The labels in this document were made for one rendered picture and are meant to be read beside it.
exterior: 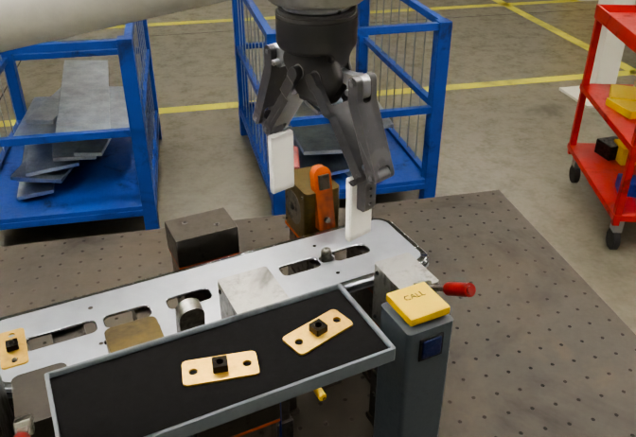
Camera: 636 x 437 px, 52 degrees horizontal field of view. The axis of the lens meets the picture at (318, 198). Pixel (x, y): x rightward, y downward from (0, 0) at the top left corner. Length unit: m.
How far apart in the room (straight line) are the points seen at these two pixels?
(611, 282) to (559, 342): 1.51
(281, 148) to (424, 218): 1.23
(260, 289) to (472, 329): 0.71
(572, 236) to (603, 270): 0.27
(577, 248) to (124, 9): 2.94
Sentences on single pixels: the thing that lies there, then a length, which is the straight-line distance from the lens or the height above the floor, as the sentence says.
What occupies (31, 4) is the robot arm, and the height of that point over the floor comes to 1.60.
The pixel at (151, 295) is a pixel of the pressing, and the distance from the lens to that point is 1.15.
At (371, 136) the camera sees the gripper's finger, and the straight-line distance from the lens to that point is 0.59.
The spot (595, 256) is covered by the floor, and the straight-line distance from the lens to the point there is 3.20.
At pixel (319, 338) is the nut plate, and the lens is 0.79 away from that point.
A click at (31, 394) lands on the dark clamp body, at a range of 0.91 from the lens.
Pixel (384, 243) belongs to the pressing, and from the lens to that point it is 1.25.
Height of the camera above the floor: 1.69
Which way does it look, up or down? 30 degrees down
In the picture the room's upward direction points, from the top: straight up
